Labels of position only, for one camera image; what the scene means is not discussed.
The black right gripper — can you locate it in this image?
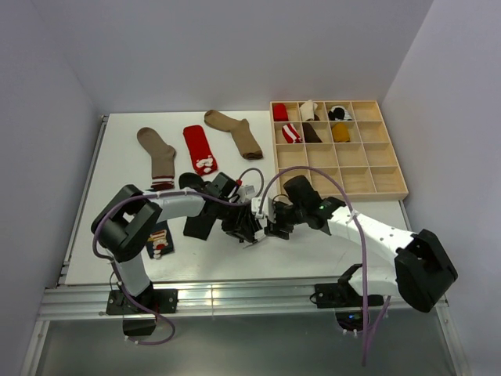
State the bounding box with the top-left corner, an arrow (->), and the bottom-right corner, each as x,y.
265,200 -> 306,240

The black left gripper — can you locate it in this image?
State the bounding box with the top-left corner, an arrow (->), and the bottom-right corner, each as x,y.
214,198 -> 253,243

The black white striped sock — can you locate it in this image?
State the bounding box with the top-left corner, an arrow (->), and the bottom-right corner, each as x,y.
243,230 -> 268,249

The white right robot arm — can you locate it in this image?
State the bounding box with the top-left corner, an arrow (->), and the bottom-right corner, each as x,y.
251,175 -> 458,313

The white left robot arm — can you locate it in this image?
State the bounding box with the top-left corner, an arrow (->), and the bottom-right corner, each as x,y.
91,173 -> 261,313

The long black sock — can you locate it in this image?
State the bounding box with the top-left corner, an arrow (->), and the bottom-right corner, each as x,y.
178,172 -> 216,240

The red sock with white print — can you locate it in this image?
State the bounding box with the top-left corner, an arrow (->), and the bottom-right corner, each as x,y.
182,125 -> 218,176

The tan brown sock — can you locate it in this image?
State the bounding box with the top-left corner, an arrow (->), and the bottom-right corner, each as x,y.
204,110 -> 264,161

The navy patterned sock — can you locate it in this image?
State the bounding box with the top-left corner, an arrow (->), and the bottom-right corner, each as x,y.
146,221 -> 175,259

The rolled dark brown sock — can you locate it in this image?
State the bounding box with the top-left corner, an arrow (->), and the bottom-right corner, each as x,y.
302,122 -> 323,143

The rolled red white striped sock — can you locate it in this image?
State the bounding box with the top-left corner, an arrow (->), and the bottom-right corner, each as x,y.
282,123 -> 303,143

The brown sock with striped cuff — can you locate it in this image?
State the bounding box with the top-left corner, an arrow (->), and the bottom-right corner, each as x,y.
136,127 -> 176,191

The wooden compartment tray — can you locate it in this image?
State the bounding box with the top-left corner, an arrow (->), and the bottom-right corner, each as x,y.
270,99 -> 409,201

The rolled mustard yellow sock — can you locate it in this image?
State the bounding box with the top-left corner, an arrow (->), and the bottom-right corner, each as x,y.
331,123 -> 351,143

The rolled cream sock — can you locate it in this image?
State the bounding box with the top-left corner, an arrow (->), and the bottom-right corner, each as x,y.
299,100 -> 319,121

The rolled black white sock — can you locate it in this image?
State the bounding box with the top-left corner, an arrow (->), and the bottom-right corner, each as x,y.
327,105 -> 353,121

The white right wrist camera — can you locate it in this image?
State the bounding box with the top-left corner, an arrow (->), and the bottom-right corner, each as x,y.
250,196 -> 271,219

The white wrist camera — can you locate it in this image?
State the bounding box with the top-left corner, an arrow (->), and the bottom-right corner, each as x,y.
233,183 -> 256,204
250,196 -> 271,219

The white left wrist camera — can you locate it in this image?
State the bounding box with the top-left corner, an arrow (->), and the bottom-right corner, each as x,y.
233,183 -> 256,204

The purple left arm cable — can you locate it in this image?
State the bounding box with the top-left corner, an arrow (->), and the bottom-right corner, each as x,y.
92,167 -> 265,347

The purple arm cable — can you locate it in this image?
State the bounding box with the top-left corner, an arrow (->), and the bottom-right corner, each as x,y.
259,166 -> 392,366
92,167 -> 265,347

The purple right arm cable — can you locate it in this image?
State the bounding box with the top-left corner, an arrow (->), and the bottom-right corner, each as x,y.
259,166 -> 392,366

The aluminium front rail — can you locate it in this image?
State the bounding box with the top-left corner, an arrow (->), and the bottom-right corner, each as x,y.
38,273 -> 451,322

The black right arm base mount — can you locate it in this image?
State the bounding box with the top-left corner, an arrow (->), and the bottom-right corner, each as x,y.
309,263 -> 370,338

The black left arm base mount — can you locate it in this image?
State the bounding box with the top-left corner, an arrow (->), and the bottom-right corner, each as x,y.
105,281 -> 178,345

